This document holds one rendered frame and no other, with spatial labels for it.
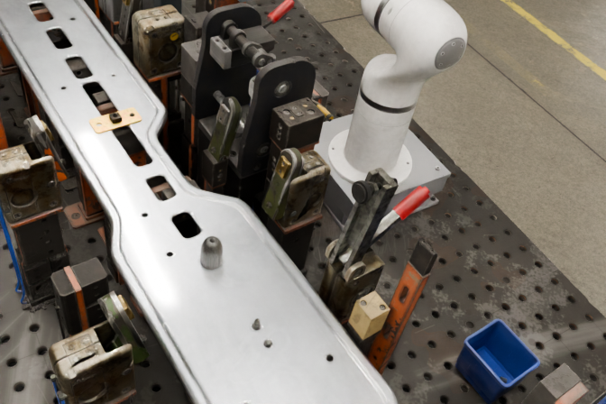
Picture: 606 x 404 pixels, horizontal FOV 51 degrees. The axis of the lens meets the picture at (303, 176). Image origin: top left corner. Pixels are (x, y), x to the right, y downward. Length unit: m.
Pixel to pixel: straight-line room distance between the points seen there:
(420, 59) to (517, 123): 1.99
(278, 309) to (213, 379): 0.13
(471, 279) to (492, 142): 1.58
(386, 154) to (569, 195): 1.61
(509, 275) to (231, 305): 0.74
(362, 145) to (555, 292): 0.52
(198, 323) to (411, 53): 0.58
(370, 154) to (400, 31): 0.31
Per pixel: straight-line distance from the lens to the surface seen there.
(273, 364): 0.86
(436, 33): 1.12
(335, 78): 1.81
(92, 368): 0.82
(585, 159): 3.09
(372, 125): 1.29
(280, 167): 0.97
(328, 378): 0.86
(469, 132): 2.94
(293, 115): 1.00
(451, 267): 1.42
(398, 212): 0.89
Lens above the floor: 1.76
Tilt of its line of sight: 45 degrees down
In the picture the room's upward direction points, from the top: 12 degrees clockwise
